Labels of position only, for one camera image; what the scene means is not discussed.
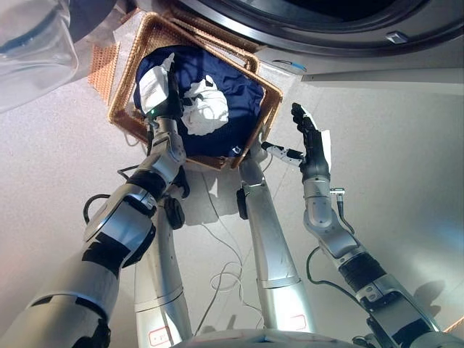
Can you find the robot torso front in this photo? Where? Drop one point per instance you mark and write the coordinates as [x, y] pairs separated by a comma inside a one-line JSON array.
[[253, 339]]

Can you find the grey front-load washing machine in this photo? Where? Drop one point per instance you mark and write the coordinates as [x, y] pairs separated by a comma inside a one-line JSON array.
[[326, 36]]

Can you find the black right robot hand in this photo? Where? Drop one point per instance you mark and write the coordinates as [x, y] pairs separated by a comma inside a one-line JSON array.
[[317, 156]]

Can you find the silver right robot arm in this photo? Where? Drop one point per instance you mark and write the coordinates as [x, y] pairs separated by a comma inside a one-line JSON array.
[[326, 224]]

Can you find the silver robot leg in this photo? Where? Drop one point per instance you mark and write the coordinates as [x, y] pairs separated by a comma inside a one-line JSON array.
[[163, 275], [272, 246]]

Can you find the round glass washer door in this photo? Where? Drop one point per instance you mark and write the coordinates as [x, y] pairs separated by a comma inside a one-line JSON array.
[[36, 54]]

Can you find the silver right robot leg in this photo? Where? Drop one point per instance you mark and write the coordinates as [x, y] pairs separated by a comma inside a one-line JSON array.
[[272, 246]]

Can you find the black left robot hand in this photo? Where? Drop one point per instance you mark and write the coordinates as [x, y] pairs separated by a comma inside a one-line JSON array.
[[154, 90]]

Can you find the white garment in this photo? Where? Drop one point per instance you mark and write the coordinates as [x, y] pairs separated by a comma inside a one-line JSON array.
[[206, 116]]

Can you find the navy blue garment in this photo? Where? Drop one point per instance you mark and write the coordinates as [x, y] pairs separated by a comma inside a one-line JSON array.
[[232, 119]]

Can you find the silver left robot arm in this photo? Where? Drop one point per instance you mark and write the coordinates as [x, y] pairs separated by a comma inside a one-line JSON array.
[[116, 228]]

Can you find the silver robot legs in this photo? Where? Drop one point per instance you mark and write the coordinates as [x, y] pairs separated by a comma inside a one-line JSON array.
[[232, 250]]

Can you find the silver left robot leg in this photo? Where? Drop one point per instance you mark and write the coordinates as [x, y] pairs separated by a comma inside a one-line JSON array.
[[163, 275]]

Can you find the brown wicker laundry basket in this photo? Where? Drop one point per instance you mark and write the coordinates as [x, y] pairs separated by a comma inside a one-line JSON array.
[[152, 32]]

